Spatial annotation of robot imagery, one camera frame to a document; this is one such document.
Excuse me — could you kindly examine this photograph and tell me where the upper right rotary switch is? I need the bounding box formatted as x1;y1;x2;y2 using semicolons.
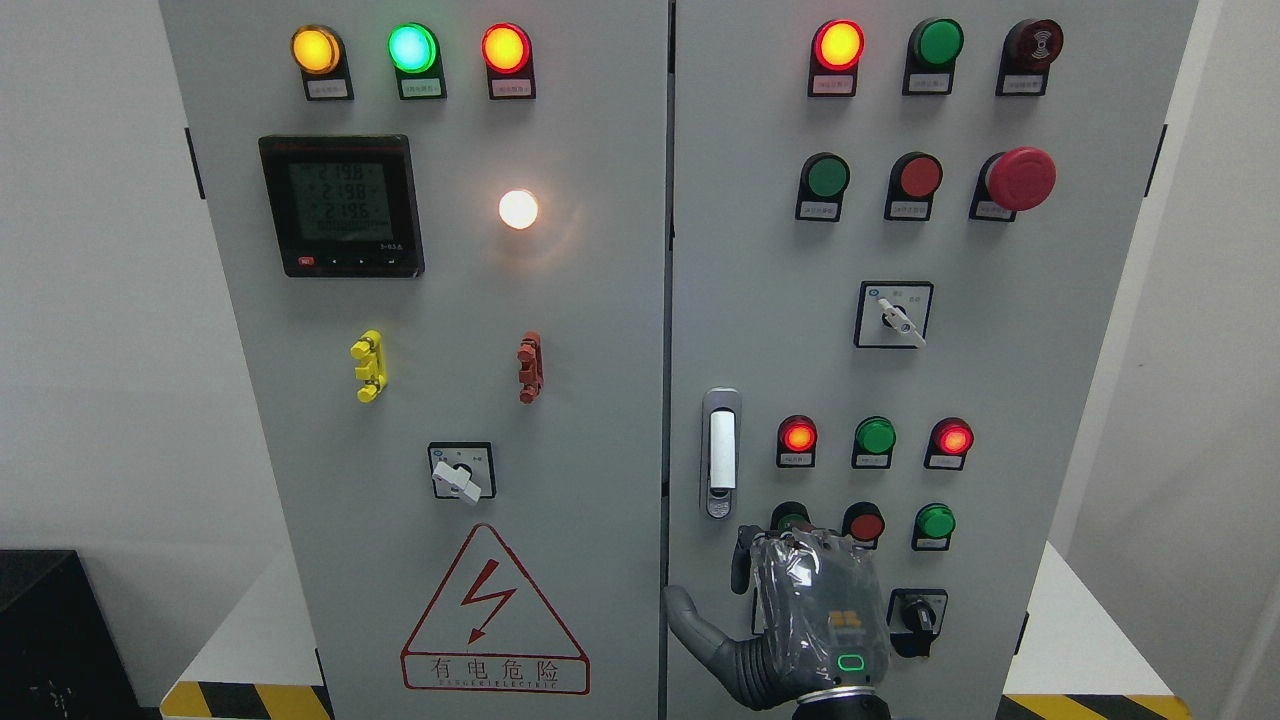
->
854;281;934;348

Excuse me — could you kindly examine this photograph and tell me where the red lit indicator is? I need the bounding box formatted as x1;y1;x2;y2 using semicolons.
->
923;416;975;471
774;415;818;468
806;18;865;97

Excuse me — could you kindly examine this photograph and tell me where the green indicator lower middle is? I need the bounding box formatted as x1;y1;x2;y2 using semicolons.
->
851;416;899;470

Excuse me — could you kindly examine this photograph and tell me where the green push button lower right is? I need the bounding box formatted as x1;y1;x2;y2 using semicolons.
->
911;502;957;552

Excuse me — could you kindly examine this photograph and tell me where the green lit indicator light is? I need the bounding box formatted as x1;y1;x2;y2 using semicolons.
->
387;22;447;100

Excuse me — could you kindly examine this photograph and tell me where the red lit indicator right top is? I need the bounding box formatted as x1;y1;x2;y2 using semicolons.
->
806;18;865;97

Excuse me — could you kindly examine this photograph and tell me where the white platform with hazard stripes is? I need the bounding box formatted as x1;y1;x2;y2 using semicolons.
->
157;547;1190;719

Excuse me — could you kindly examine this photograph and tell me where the green push button upper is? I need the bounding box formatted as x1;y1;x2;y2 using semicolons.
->
795;152;850;223

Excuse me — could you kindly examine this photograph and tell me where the red emergency stop mushroom button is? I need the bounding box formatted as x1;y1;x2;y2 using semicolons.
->
969;146;1057;223

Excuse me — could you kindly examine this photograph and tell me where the red lit indicator left door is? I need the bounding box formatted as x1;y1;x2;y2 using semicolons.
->
481;22;536;100

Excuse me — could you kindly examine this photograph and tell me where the black digital power meter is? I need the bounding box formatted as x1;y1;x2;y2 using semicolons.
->
259;135;425;278

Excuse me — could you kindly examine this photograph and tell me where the red push button upper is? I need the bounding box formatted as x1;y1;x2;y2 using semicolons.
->
883;151;945;222

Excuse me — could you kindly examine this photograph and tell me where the silver cabinet door handle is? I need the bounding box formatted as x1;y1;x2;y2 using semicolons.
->
699;387;741;519

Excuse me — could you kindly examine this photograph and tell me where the yellow indicator light top left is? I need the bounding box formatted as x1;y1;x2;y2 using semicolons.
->
291;24;355;101

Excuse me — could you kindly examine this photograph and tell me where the red lit indicator lower left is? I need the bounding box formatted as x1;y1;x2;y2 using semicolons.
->
774;415;818;468

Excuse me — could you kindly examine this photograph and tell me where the bottom right black rotary switch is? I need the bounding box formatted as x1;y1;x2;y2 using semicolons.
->
887;588;948;659

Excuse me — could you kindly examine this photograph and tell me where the grey left cabinet door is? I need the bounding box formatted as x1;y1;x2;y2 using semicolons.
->
161;1;669;719

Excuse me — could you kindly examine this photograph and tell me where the grey cabinet door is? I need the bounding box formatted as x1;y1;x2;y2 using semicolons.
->
161;1;669;719
668;1;1197;719

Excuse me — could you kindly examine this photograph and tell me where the red terminal connector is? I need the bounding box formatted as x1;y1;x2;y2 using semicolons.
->
516;331;544;404

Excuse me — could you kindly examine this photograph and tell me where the green push button lower left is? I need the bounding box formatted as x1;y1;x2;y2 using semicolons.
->
769;501;810;533

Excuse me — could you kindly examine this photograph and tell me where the white lit indicator light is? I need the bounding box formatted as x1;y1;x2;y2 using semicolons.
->
498;188;540;231

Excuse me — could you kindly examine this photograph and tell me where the black box lower left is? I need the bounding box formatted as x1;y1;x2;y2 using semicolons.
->
1;550;143;719

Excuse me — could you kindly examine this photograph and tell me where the red push button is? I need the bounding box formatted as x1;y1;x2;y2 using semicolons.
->
883;151;945;222
840;501;886;550

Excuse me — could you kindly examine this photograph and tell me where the yellow terminal connector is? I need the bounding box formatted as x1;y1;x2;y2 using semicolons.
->
349;329;388;404

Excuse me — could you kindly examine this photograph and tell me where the grey right cabinet door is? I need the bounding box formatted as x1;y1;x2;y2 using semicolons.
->
668;1;1197;719

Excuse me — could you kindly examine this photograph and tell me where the red lit indicator lower right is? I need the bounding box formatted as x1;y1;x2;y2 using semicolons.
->
923;416;975;471

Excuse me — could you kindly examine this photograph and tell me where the green push button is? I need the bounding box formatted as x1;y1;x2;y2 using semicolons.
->
911;502;957;552
769;501;810;533
795;152;850;223

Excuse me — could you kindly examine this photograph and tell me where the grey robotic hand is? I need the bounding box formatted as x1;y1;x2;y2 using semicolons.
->
663;523;890;711

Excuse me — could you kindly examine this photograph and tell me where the red electric hazard warning sticker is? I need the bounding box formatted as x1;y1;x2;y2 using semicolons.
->
401;523;591;694

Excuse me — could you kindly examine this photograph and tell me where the left door rotary switch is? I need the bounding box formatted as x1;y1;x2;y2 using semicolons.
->
426;441;497;506

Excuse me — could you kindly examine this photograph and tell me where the red push button lower middle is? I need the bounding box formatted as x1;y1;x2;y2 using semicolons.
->
840;501;886;550

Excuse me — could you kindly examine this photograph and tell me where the green indicator top right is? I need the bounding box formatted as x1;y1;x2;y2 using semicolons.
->
901;17;964;96

